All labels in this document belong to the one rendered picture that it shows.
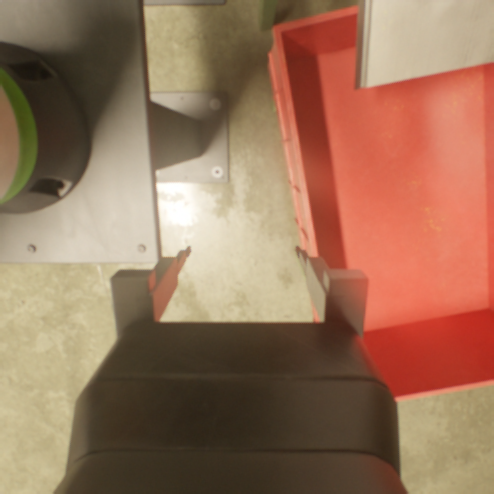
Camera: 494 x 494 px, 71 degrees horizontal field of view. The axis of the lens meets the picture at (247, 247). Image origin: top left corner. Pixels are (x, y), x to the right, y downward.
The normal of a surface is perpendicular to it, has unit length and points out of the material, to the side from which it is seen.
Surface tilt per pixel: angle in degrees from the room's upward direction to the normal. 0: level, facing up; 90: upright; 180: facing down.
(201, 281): 0
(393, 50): 30
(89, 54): 0
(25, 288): 0
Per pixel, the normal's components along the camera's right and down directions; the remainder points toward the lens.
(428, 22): 0.09, 0.72
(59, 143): 0.94, 0.22
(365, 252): 0.00, 0.29
